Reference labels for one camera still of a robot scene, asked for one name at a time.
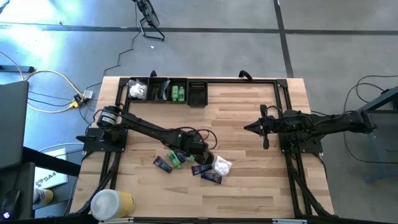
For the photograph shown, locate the clear bag white cotton balls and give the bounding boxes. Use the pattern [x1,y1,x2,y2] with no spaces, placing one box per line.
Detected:
[213,155,234,177]

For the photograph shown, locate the black oval hair brush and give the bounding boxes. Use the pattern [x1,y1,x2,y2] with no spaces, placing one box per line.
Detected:
[202,151,216,166]

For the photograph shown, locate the black fan power cable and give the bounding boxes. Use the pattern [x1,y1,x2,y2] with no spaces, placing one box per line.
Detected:
[83,2,141,91]

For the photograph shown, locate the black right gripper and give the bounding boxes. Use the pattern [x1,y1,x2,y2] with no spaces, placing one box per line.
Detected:
[244,104,282,151]

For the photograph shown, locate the yellow tub white lid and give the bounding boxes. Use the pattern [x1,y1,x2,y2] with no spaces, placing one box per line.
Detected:
[90,188,136,222]

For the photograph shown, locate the bagged black hair brush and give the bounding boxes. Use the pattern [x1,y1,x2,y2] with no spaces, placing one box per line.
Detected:
[156,80,171,101]

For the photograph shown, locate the silver aluminium profile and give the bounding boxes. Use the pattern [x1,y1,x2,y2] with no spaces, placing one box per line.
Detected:
[272,218,308,224]
[98,217,134,224]

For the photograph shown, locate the black floor bar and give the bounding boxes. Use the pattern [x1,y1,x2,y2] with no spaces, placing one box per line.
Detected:
[0,64,35,74]

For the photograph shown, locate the dark grey monitor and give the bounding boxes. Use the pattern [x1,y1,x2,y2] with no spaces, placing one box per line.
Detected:
[0,80,30,171]

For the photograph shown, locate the black floor fan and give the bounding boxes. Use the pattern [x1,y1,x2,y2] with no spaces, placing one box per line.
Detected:
[132,0,166,42]

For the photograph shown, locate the black aluminium table frame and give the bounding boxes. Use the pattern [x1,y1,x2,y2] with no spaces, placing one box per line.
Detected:
[74,77,335,220]

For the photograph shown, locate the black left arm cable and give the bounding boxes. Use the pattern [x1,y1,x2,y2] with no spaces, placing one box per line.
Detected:
[174,126,218,151]

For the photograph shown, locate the black computer mouse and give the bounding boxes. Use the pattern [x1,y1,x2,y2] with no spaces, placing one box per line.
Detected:
[0,189,22,220]

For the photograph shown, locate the clear vanity pack bag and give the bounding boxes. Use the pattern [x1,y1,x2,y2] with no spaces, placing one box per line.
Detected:
[128,78,148,100]

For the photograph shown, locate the blue grey metal table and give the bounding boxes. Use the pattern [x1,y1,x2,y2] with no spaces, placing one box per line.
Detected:
[343,85,398,184]

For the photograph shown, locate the pale yellow extension cord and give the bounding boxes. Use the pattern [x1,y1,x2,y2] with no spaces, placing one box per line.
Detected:
[0,51,85,114]

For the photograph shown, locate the yellow white can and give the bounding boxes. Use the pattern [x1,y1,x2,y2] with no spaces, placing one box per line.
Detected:
[32,187,55,206]

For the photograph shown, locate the white cardboard box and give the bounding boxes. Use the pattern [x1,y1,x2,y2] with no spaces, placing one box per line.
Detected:
[33,147,69,190]

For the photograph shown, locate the black side desk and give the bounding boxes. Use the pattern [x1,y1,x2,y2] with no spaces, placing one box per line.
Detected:
[0,146,82,220]

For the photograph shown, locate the yellow plug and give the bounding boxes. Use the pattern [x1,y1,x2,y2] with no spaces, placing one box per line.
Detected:
[68,98,83,110]

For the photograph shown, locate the black floor cables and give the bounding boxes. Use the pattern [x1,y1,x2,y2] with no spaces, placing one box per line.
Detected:
[341,74,398,166]

